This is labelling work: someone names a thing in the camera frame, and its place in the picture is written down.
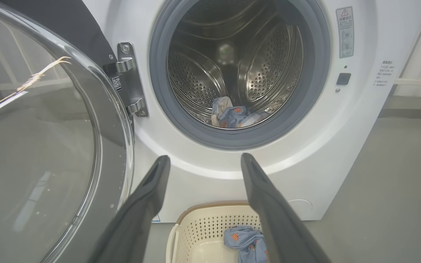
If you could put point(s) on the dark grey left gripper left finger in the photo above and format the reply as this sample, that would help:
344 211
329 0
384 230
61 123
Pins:
141 208

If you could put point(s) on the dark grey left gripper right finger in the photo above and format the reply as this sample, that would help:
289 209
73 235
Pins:
272 219

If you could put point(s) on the blue bear print garment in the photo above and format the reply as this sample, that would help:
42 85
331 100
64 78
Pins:
243 239
234 117

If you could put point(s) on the dark round glass washer door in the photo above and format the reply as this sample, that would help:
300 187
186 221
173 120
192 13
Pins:
31 164

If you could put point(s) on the white washing machine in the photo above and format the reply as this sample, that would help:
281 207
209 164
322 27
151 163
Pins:
305 164

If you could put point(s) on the cream perforated laundry basket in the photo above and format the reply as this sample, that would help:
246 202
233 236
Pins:
203 226

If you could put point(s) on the grey rubber door gasket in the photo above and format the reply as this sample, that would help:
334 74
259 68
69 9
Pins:
181 124

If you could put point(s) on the silver door hinge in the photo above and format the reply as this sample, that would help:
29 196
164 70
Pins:
132 84

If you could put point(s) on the black door latch socket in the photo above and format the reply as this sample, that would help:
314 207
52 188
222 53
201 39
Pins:
344 79

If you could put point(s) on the blue energy label sticker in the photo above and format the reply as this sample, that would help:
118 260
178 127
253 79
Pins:
156 219

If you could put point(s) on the round white filter cover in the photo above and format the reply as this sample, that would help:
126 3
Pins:
302 204

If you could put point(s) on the perforated steel washer drum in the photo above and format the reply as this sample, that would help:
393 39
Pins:
269 62

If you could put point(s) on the printed text label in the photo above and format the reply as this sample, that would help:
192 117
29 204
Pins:
384 73

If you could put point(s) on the grey warning sticker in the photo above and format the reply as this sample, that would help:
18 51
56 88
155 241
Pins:
345 33

